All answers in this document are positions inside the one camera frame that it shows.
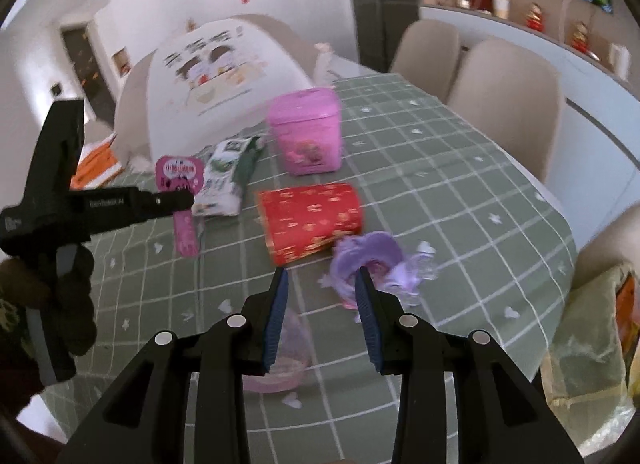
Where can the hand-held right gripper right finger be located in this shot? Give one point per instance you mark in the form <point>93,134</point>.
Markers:
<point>369,319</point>

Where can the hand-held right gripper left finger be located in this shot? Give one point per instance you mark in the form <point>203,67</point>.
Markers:
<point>276,319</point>

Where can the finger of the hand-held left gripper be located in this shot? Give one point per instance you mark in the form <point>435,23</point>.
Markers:
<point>167,201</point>

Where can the purple wrapper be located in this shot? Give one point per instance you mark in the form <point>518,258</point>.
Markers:
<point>370,249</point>

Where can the translucent yellowish plastic bag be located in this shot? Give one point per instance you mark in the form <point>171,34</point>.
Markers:
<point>585,344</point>

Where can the person's left hand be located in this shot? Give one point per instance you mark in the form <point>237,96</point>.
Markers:
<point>77,304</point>

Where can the pink candy packet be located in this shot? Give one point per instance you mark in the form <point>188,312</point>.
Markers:
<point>179,173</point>

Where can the pink spoon packet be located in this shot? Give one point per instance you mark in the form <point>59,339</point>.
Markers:
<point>186,236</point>

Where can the clear pink plastic cup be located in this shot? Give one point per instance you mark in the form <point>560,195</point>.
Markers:
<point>292,359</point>

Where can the orange striped cloth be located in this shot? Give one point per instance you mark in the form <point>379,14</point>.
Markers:
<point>97,167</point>

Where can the green white snack packet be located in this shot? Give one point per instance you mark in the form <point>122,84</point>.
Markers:
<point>225,174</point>

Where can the red gold-print box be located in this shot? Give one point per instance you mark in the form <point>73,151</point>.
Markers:
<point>310,221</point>

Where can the dark door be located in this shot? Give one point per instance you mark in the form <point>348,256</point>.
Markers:
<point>90,69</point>

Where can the green checked tablecloth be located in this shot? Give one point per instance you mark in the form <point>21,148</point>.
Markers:
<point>450,194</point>

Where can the pink tin box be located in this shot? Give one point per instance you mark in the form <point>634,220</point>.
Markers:
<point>307,134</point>

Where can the pale pink ornament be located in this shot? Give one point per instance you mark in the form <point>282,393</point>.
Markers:
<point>323,60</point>

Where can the beige chair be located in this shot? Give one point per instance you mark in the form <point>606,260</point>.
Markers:
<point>505,99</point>
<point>425,59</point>

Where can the dark tall cabinet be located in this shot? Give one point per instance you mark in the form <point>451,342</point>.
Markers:
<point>380,4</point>

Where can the white sideboard cabinet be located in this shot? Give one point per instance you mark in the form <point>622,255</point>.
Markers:
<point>590,109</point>

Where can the small red gold figurine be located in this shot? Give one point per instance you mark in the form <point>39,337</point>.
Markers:
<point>582,42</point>
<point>535,18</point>

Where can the small white box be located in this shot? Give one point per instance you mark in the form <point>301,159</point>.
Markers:
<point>620,62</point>

